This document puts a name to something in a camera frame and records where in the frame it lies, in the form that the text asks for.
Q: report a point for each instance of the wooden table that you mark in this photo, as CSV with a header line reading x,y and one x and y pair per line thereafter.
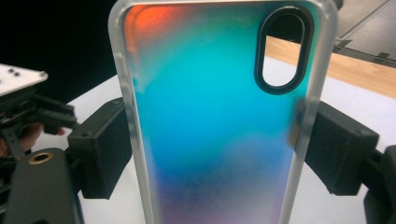
x,y
358,71

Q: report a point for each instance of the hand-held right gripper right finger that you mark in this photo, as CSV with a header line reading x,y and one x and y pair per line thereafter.
x,y
339,149

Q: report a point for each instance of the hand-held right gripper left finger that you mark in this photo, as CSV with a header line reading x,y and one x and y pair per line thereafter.
x,y
99,149

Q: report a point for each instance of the black curtain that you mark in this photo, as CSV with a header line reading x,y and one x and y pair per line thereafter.
x,y
46,31

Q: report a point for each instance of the iridescent phone case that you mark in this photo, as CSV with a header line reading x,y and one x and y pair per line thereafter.
x,y
202,109

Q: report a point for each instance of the metal floor rail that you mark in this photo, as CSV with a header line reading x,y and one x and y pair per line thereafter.
x,y
361,53

